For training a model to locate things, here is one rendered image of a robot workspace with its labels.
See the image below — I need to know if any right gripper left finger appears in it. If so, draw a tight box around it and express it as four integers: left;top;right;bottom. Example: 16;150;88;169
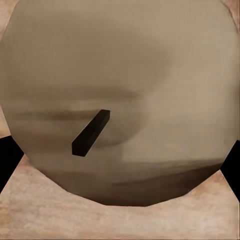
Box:
0;135;24;193

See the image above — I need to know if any pillar candle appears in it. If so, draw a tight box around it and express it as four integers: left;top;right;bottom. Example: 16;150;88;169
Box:
0;0;240;207

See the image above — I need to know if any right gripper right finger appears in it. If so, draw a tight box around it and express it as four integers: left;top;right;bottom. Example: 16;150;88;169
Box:
220;140;240;202

